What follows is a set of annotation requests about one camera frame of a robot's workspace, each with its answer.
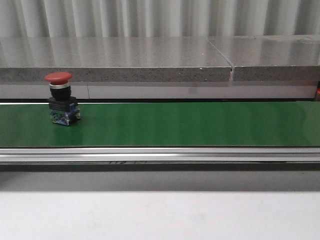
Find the red push button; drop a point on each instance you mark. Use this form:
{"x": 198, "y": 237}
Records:
{"x": 64, "y": 108}

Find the green conveyor belt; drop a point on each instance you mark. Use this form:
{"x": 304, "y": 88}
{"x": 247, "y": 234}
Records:
{"x": 165, "y": 136}

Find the grey stone counter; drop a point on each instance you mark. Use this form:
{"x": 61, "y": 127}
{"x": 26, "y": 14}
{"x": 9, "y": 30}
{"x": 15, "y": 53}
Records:
{"x": 276, "y": 67}

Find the red plastic tray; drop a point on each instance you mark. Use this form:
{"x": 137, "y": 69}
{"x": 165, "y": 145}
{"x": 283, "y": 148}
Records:
{"x": 317, "y": 94}

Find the white pleated curtain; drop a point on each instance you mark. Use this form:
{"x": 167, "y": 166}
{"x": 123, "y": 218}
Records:
{"x": 155, "y": 18}

